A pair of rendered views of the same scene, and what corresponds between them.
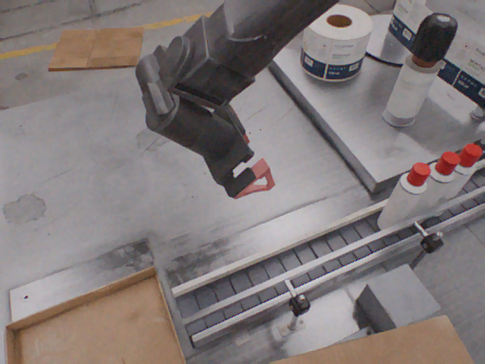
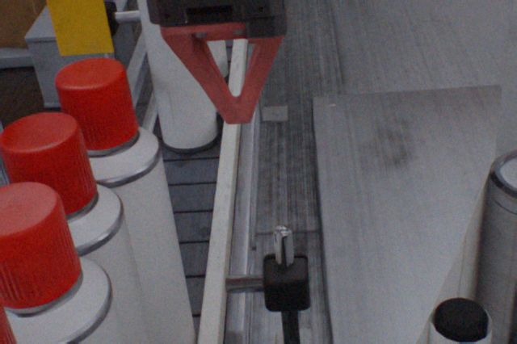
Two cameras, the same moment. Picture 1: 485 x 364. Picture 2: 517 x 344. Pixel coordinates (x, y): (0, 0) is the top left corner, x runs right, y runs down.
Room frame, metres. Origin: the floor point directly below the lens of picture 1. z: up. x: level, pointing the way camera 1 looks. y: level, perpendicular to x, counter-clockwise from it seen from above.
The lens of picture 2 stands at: (0.82, -0.93, 1.23)
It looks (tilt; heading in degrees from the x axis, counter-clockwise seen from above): 34 degrees down; 119
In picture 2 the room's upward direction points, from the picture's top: 6 degrees counter-clockwise
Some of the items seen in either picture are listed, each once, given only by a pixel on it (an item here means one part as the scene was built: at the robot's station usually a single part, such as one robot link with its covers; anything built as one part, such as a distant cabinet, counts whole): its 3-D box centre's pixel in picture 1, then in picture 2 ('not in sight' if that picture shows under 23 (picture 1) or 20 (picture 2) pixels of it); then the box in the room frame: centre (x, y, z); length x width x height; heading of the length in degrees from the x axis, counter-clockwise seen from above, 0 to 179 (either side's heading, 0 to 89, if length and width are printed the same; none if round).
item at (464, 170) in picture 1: (449, 181); (174, 35); (0.49, -0.45, 0.98); 0.05 x 0.05 x 0.20
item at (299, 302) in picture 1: (290, 302); not in sight; (0.25, -0.09, 0.91); 0.07 x 0.03 x 0.16; 24
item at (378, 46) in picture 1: (397, 38); not in sight; (1.19, -0.55, 0.89); 0.31 x 0.31 x 0.01
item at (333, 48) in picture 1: (334, 42); not in sight; (1.06, -0.29, 0.95); 0.20 x 0.20 x 0.14
